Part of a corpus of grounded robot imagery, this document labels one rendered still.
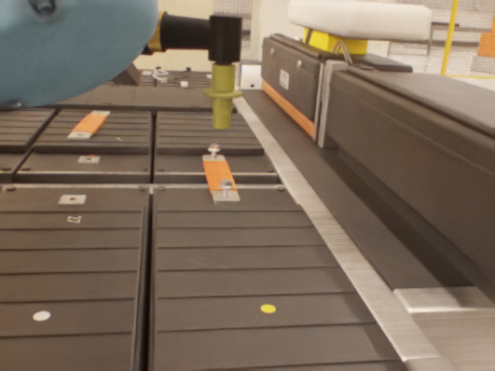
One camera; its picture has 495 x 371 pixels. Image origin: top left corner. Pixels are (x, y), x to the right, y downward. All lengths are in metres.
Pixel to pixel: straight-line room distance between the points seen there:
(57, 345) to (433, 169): 0.31
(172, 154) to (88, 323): 0.38
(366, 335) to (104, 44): 0.21
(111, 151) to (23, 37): 0.46
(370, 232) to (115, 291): 0.24
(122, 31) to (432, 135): 0.29
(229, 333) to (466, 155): 0.21
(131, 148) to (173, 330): 0.38
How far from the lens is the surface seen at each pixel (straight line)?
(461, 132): 0.43
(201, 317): 0.33
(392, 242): 0.48
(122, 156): 0.66
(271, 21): 4.92
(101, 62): 0.26
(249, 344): 0.31
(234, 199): 0.52
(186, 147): 0.67
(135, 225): 0.45
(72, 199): 0.52
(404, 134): 0.51
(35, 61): 0.24
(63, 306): 0.34
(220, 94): 0.54
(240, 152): 0.67
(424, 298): 0.41
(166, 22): 0.55
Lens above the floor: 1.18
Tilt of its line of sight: 20 degrees down
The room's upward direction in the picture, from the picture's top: 4 degrees clockwise
